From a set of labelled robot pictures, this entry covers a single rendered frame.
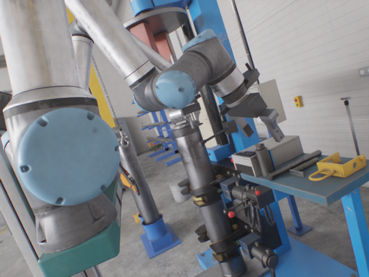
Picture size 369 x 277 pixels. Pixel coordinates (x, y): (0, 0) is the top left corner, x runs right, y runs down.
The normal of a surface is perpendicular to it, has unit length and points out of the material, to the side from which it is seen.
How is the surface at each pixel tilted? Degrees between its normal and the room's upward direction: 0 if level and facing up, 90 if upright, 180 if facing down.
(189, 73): 71
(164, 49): 90
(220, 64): 102
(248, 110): 114
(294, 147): 90
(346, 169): 90
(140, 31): 90
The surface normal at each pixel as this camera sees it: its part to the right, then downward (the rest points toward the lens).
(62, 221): 0.05, -0.22
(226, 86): -0.10, 0.53
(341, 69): -0.89, 0.36
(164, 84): -0.49, 0.70
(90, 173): 0.59, 0.02
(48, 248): -0.29, 0.25
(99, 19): 0.18, 0.30
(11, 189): 0.22, 0.08
